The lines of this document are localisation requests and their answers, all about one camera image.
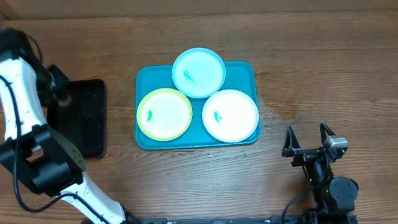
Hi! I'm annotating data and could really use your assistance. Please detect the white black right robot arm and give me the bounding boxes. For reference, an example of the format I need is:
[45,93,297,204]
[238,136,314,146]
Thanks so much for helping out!
[277,123,359,223]

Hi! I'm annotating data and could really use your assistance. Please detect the black rectangular tray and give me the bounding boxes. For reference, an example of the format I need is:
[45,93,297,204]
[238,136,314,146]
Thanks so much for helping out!
[47,79,106,159]

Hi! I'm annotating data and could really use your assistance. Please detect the teal plastic serving tray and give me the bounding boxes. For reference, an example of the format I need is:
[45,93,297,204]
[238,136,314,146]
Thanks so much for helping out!
[135,61,259,150]

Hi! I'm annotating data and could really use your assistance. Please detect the yellow green plate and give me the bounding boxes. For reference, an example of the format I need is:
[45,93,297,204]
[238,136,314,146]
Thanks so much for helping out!
[136,88,193,141]

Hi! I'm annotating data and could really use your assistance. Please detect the white plate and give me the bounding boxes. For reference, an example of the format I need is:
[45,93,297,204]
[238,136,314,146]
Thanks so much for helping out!
[202,90,259,143]

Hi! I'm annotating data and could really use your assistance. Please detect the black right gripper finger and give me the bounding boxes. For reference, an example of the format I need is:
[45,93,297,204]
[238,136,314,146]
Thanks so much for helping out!
[320,122,335,143]
[284,125,301,151]

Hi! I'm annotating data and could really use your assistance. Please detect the light blue plate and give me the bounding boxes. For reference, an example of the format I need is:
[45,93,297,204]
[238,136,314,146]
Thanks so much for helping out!
[172,47,226,98]

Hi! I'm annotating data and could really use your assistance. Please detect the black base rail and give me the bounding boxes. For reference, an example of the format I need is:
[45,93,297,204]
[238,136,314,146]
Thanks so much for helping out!
[81,214,358,224]

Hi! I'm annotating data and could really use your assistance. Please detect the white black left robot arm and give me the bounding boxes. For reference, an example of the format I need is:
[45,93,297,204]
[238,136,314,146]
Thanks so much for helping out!
[1,28,139,223]

